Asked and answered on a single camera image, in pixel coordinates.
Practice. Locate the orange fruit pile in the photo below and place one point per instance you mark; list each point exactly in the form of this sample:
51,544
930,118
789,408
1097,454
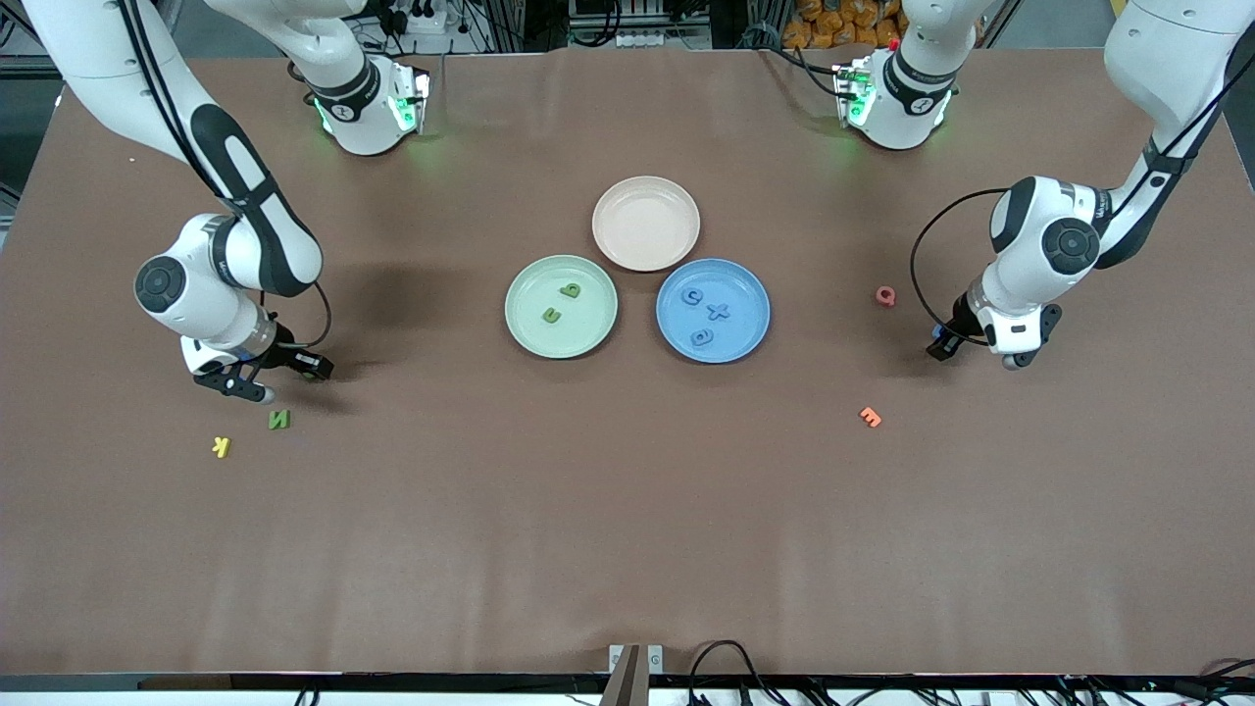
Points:
833,25

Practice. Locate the small metal bracket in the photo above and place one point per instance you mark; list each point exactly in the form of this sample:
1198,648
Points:
615,659

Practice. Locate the red letter Q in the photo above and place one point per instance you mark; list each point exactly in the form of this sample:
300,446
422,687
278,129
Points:
879,295

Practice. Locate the brown post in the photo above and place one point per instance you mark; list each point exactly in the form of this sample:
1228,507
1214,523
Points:
626,681

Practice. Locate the black table edge rail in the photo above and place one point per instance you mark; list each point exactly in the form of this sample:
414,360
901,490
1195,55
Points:
294,682

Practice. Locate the blue plate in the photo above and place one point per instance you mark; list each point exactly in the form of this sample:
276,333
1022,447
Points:
745,333

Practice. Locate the green plate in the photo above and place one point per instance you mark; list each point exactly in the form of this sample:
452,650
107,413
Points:
588,333

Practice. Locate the blue letter a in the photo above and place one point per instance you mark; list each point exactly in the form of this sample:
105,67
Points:
696,339

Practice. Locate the blue letter x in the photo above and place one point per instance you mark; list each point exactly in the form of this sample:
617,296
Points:
719,312

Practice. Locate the pink plate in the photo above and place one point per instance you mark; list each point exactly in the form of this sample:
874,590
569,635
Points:
646,224

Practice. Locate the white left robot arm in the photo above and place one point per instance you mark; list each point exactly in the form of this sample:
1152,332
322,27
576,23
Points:
1167,49

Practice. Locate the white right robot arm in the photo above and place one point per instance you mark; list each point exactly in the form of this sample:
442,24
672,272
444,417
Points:
88,49

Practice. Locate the blue letter c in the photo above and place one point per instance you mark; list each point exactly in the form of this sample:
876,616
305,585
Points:
686,296

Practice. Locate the white power strip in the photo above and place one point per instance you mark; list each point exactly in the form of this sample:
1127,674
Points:
417,18
647,39

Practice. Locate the orange letter E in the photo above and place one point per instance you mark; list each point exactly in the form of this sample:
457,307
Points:
870,418

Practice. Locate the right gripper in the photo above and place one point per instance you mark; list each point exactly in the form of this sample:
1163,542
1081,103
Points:
281,352

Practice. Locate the green letter N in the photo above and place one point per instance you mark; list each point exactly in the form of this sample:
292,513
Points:
279,420

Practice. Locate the yellow letter k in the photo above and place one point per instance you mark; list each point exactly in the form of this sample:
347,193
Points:
222,447

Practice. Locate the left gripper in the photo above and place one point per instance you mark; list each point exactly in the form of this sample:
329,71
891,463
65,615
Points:
958,319

